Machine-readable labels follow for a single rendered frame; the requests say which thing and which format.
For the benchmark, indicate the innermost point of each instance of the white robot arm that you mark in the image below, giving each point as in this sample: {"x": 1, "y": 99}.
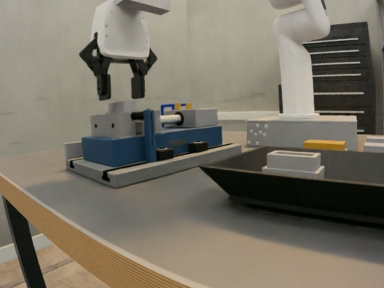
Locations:
{"x": 290, "y": 31}

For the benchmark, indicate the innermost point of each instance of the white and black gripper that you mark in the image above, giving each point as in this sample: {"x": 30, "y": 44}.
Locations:
{"x": 119, "y": 32}

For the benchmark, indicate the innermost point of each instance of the yellow rectangular block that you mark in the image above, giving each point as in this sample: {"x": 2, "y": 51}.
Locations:
{"x": 328, "y": 145}

